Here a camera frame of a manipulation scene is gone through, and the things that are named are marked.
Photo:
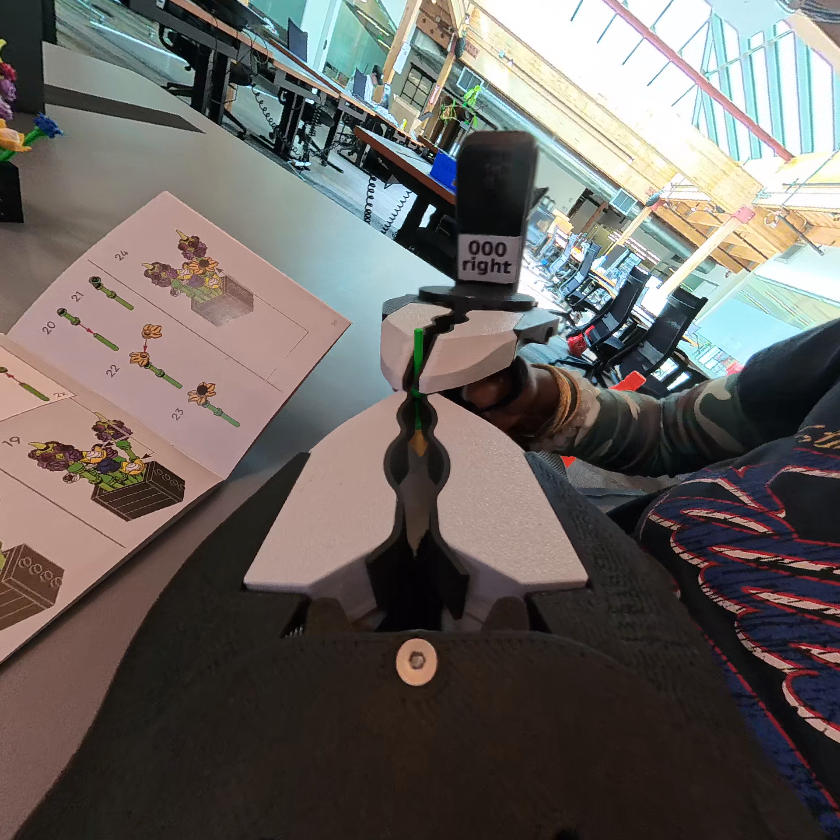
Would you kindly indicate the person's right hand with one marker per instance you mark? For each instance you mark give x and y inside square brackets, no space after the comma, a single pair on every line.
[502,400]

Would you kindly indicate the blue bins on far desk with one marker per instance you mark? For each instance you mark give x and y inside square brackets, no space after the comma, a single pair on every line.
[444,171]

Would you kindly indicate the long wooden desk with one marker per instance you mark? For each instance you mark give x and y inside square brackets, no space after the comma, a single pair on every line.
[289,79]

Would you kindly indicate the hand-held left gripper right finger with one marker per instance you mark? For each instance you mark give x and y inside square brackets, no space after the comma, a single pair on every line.
[512,525]

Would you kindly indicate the lego flower model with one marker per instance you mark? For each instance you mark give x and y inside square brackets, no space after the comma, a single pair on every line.
[20,131]

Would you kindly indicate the person's dark printed sweatshirt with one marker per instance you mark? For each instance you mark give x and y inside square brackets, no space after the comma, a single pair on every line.
[761,551]

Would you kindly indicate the yellow lego flower piece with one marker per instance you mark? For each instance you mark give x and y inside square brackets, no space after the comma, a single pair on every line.
[419,445]

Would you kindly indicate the person's right forearm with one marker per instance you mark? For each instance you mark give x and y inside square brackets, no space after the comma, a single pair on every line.
[696,407]

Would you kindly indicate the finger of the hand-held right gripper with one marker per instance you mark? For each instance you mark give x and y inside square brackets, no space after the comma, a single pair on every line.
[397,355]
[479,352]

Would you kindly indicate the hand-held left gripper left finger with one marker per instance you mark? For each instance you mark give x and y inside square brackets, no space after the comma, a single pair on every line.
[322,525]

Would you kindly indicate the row of office chairs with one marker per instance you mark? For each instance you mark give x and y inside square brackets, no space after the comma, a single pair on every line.
[643,322]

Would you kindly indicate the lego instruction booklet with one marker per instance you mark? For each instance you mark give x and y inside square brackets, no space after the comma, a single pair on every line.
[145,394]

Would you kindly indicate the green lego stem piece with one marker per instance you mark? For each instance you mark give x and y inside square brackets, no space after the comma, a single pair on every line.
[418,374]

